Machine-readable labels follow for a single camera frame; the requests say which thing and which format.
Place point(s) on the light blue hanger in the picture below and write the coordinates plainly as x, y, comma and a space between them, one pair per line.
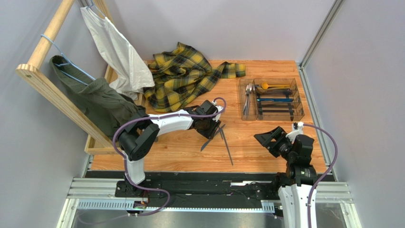
68, 61

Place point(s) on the blue metal knife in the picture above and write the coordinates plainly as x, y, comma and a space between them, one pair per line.
280, 100

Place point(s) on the silver fork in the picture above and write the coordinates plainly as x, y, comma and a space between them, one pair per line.
247, 99

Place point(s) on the black metal spoon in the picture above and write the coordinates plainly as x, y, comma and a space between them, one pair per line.
275, 92

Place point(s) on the olive green garment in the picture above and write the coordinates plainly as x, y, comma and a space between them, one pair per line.
102, 105

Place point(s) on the white hanging garment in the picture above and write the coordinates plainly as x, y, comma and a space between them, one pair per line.
133, 75

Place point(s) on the grey plastic knife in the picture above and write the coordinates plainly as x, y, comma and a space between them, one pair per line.
226, 145

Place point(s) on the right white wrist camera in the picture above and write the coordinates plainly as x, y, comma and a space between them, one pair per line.
297, 129

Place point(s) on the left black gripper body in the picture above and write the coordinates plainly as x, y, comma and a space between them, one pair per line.
209, 128

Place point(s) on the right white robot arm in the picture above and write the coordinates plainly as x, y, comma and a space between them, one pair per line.
294, 186

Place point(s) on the wooden clothes rack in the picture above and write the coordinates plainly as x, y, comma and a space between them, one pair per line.
97, 143

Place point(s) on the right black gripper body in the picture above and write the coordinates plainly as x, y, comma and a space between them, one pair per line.
274, 143

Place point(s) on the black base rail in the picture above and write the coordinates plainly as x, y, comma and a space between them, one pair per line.
188, 191

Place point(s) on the silver spoon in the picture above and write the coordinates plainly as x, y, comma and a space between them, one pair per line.
252, 89

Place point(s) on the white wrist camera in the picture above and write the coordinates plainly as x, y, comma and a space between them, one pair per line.
297, 129
218, 113

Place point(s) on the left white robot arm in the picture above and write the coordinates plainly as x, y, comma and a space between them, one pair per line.
136, 137

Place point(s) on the yellow plaid shirt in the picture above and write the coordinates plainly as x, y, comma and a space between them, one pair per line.
182, 75

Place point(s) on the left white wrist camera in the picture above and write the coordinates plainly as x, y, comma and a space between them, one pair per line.
218, 113

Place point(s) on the clear plastic utensil organizer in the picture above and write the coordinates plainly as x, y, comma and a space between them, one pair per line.
271, 111

